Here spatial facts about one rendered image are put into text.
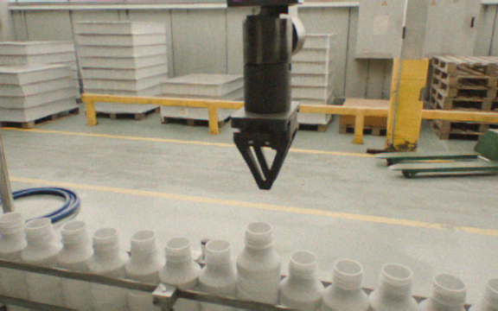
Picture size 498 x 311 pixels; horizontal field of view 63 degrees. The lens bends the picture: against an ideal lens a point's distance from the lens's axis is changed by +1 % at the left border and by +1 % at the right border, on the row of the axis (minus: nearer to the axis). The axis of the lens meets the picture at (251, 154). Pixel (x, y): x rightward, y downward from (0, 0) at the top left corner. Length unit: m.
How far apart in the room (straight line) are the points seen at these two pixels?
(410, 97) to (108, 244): 4.56
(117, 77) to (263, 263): 6.45
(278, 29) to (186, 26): 7.70
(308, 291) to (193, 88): 5.72
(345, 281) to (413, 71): 4.49
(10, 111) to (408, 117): 5.48
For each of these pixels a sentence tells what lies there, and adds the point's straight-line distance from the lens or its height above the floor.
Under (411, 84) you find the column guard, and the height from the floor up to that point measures 0.83.
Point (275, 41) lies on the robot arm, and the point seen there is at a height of 1.44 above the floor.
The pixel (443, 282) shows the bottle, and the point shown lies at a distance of 0.58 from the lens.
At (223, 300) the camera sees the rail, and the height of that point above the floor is 1.11.
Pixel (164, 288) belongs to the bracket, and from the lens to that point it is 0.58.
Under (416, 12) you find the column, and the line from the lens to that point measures 5.09.
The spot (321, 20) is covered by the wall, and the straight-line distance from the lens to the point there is 7.50.
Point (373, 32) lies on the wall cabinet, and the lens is 7.15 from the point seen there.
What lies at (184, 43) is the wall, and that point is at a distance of 8.18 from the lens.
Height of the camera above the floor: 1.45
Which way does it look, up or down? 18 degrees down
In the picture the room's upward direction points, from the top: straight up
